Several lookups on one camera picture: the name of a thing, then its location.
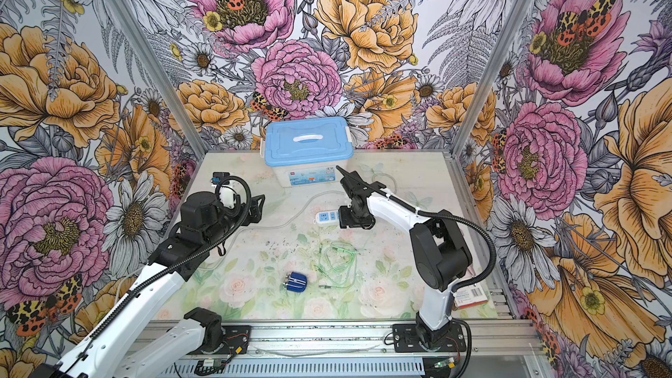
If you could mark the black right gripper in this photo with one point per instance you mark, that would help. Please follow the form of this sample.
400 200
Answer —
346 221

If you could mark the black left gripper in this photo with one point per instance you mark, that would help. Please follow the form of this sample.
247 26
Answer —
255 211

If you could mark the blue electric shaver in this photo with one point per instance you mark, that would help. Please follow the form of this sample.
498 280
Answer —
295 282

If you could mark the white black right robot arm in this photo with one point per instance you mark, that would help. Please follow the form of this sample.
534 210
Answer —
441 254

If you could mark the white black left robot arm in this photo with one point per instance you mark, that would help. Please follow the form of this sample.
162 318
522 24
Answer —
205 223

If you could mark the white blue power strip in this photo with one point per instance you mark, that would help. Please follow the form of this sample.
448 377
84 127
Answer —
326 218

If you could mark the white blue-lid storage box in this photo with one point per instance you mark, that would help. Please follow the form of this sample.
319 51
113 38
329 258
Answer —
309 151

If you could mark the red white small packet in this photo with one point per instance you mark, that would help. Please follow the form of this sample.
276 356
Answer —
471 295

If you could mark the aluminium corner frame post left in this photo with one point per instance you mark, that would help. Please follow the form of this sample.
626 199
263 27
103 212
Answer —
133 31

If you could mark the aluminium corner frame post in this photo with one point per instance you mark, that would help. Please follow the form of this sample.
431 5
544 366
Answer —
510 27
133 31

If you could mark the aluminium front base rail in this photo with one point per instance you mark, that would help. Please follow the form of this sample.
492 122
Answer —
366 348

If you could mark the aluminium corner frame post right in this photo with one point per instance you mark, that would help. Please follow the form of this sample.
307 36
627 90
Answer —
510 27

